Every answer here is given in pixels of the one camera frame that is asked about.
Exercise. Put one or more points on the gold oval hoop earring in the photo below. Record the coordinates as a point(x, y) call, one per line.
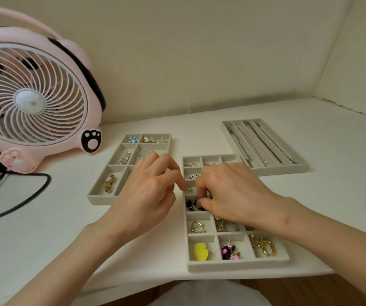
point(256, 235)
point(269, 242)

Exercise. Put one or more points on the grey earring grid tray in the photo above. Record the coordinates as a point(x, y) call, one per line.
point(202, 236)

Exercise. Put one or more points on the gold heart hoop earring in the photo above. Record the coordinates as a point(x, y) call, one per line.
point(198, 226)

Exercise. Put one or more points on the grey bracelet tray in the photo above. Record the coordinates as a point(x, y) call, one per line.
point(95, 200)

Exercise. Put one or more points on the person's right forearm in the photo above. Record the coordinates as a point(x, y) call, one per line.
point(339, 245)

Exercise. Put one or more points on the grey necklace tray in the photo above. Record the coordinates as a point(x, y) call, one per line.
point(299, 170)

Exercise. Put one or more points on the rhinestone bow brooch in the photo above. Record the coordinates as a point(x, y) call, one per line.
point(159, 139)

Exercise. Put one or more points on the gold chunky hoop earring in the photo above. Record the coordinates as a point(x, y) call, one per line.
point(222, 226)

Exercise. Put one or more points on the black bow earrings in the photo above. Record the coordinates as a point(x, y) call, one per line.
point(191, 205)

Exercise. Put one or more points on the pink animal-shaped desk fan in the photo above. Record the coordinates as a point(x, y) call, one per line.
point(33, 101)

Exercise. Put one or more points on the person's left hand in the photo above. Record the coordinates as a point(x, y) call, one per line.
point(144, 203)

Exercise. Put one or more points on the pink black bow earring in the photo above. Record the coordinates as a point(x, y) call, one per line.
point(230, 252)

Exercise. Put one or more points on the white table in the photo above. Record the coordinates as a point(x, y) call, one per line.
point(329, 149)

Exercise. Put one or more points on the yellow enamel earring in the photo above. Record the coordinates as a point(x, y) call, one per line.
point(203, 247)
point(199, 254)

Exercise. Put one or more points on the person's right hand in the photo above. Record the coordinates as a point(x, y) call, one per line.
point(243, 197)

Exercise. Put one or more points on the gold round stud earring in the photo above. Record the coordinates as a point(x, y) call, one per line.
point(210, 164)

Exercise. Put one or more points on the white heart brooch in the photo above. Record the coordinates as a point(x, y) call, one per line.
point(145, 139)

